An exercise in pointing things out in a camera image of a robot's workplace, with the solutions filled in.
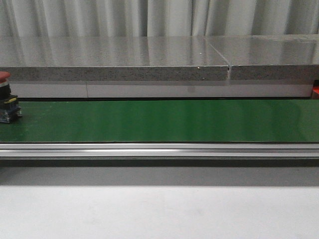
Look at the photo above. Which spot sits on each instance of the aluminium conveyor side rail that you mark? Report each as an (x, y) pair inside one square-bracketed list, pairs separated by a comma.
[(160, 150)]

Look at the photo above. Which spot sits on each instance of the grey pleated curtain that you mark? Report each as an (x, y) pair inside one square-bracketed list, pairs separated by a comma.
[(157, 17)]

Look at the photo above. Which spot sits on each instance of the grey stone slab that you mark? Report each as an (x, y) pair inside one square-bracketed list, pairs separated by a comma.
[(111, 59), (269, 57)]

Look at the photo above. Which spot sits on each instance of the green conveyor belt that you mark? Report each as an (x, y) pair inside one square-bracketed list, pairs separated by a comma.
[(166, 121)]

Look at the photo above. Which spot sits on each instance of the grey stone slab right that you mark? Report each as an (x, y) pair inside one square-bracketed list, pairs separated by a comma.
[(269, 57)]

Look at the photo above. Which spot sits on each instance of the red mushroom push button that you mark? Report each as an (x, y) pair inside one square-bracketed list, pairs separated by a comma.
[(9, 104)]

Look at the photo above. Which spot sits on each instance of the white panel behind conveyor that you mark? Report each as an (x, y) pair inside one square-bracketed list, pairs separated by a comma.
[(156, 91)]

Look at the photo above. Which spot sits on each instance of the red object at right edge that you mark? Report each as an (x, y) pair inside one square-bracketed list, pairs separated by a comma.
[(315, 93)]

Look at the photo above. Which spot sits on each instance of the grey stone slab left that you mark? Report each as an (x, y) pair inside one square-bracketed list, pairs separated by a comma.
[(111, 59)]

